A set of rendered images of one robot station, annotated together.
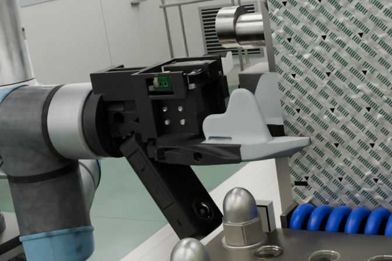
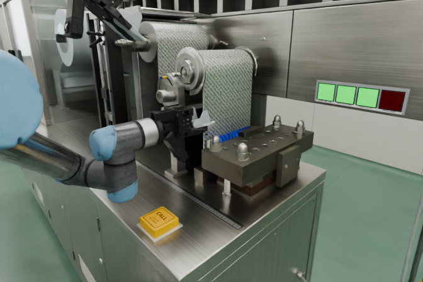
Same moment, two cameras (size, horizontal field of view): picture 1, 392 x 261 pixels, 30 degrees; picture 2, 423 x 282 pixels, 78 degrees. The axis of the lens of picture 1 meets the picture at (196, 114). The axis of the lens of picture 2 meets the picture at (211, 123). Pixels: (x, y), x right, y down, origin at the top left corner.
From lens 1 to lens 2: 78 cm
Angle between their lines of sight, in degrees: 73
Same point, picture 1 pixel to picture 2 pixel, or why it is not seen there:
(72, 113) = (154, 128)
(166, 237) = not seen: hidden behind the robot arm
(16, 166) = (126, 158)
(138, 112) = (179, 123)
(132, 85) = (170, 115)
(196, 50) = not seen: outside the picture
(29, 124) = (136, 137)
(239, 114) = (204, 117)
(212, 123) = (196, 121)
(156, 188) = (178, 147)
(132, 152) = (171, 138)
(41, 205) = (133, 171)
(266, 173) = not seen: hidden behind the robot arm
